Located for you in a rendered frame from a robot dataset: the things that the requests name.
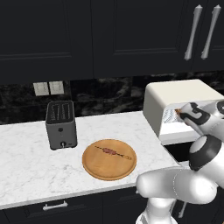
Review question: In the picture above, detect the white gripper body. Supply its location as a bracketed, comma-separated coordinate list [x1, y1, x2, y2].
[178, 101, 202, 123]

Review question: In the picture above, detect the white toaster oven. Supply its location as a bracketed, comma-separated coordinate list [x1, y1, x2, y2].
[142, 79, 224, 146]

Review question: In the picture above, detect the white toaster oven door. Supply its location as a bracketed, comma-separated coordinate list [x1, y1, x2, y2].
[159, 129, 205, 168]

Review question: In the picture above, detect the kebab skewer with meat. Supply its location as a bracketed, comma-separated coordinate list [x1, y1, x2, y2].
[94, 144, 133, 161]

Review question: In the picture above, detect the black base cupboard door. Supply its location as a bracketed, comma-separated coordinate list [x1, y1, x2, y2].
[101, 186, 150, 224]

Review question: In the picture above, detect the dark grey toaster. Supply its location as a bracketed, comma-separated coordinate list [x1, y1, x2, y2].
[45, 100, 79, 151]

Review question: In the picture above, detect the round wooden cutting board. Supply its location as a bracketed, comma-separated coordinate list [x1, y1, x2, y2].
[81, 138, 137, 182]

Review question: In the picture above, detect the black drawer front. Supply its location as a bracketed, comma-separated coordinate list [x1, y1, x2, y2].
[2, 192, 104, 224]

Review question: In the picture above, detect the black wall cupboard door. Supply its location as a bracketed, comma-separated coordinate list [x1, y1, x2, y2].
[191, 0, 224, 73]
[0, 0, 95, 85]
[92, 0, 205, 80]

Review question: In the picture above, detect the silver base cupboard handle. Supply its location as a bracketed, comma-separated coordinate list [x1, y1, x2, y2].
[178, 200, 188, 220]

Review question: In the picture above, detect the white wall socket plate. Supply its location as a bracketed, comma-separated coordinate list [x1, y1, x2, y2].
[32, 81, 50, 97]
[48, 80, 66, 96]

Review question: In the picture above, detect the silver drawer handle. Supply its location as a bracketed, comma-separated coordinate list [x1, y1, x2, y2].
[42, 199, 69, 212]

